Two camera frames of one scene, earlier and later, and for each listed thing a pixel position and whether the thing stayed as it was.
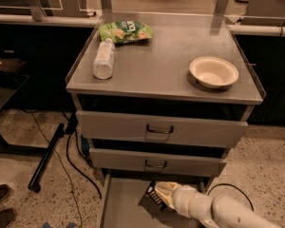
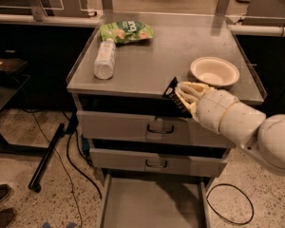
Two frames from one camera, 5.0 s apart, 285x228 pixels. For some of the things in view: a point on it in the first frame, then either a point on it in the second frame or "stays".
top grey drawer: (160, 128) stays
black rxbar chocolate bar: (151, 202) -> (172, 97)
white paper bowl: (214, 72) stays
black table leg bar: (34, 181) stays
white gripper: (184, 200) -> (214, 108)
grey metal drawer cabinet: (162, 97) stays
